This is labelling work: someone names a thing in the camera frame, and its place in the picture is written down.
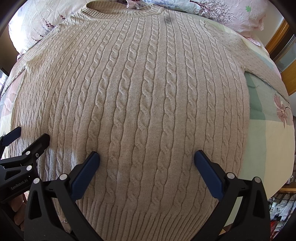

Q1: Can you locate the beige cable knit sweater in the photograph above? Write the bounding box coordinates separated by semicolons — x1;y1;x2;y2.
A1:
4;0;290;241

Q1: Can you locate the person's left hand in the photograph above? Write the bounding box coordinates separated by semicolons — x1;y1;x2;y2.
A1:
10;193;27;232

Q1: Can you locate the pastel patchwork quilt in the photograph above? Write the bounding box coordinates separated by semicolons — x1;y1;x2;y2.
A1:
0;16;296;227

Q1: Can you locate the pink floral pillow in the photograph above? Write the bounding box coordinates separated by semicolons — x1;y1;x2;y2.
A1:
8;0;90;55

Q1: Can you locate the white blue floral pillow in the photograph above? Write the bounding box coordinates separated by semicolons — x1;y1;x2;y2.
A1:
146;0;268;38

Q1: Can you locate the wooden bed frame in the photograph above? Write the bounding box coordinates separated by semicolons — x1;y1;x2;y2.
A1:
265;20;295;95

